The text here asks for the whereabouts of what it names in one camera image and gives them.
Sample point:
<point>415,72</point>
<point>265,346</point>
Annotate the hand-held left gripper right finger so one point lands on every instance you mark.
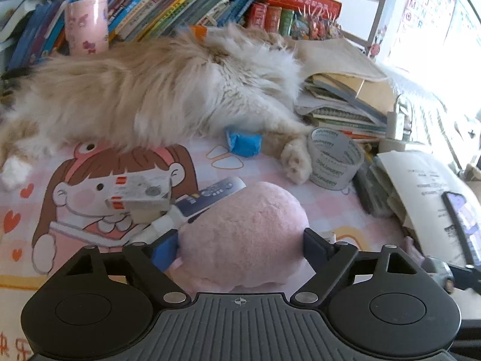
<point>313,250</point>

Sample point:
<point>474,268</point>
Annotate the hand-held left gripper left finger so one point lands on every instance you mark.
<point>165,252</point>

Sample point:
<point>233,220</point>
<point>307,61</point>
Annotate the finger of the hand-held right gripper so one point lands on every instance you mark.
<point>468,278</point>

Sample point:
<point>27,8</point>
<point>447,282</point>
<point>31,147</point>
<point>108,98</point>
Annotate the grey toy car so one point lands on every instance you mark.
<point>437,274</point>

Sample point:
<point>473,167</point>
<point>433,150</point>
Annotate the pink plush pig toy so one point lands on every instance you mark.
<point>244,233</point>

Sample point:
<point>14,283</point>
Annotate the black smartphone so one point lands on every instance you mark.
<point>462,225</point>

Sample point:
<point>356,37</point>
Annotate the white box with red label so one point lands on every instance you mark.
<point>139,193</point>

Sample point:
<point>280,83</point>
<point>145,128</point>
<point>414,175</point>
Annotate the white and blue remote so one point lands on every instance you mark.
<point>210,195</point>

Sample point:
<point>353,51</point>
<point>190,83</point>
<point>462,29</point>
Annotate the clear tape roll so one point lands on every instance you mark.
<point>330,173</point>

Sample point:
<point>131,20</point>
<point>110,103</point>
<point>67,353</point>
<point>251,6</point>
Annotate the white paper sheets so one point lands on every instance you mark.
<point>413,184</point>

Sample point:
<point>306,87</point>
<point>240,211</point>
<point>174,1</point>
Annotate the printed cartoon desk mat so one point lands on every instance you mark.
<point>75,180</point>

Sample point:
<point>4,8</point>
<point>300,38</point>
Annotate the white plug adapter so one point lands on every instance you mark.
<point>394,124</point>

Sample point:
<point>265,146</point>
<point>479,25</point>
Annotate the fluffy cream cat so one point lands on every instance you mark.
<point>150,90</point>

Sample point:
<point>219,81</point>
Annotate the row of small colourful books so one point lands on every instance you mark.
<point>285,20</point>

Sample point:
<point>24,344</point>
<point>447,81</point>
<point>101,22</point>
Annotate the pink printed cup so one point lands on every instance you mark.
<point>86,26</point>

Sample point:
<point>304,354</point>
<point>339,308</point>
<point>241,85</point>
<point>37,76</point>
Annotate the row of leaning blue books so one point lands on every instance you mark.
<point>150,11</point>

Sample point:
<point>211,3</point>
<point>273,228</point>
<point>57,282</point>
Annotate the white bookshelf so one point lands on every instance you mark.
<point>380,15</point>

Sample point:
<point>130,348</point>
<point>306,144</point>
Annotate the wall poster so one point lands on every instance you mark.
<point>424,3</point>

